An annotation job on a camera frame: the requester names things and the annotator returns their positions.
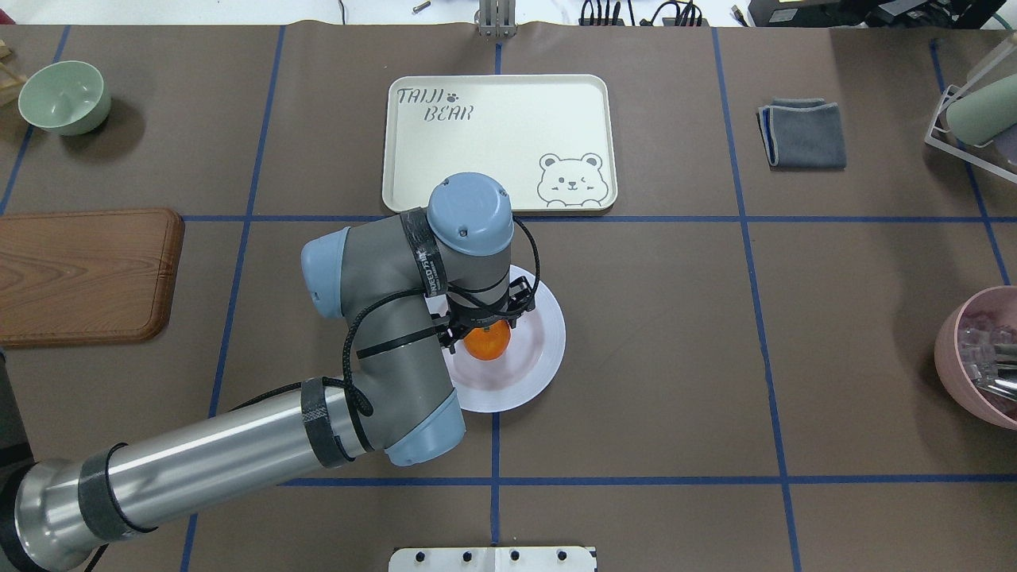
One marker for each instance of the green pastel cup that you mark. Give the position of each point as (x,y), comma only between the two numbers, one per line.
(976,118)

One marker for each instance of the green ceramic bowl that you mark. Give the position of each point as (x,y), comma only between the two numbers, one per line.
(66,98)

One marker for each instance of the white round plate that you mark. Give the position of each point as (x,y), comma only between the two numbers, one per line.
(529,364)

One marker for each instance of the pink bowl with ice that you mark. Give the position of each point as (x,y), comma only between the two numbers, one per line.
(988,309)

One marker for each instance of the grey folded cloth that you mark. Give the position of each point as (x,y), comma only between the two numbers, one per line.
(803,134)

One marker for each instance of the orange fruit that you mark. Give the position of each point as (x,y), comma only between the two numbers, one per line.
(490,343)

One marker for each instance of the cream bear tray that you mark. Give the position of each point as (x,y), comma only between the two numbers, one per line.
(548,139)

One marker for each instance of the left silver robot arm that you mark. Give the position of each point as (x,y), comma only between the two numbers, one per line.
(408,287)

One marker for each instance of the aluminium frame post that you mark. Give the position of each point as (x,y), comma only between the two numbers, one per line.
(496,18)

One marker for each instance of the metal scoop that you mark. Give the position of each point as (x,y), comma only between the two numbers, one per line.
(997,385)

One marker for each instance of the wooden cup rack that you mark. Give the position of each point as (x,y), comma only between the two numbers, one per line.
(11,82)

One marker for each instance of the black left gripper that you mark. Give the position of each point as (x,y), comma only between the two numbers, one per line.
(454,334)

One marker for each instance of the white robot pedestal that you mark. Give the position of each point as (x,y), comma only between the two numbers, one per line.
(526,558)

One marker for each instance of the white wire cup rack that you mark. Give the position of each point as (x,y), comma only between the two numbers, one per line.
(997,156)

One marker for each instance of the wooden cutting board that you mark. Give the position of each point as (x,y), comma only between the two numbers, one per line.
(75,278)

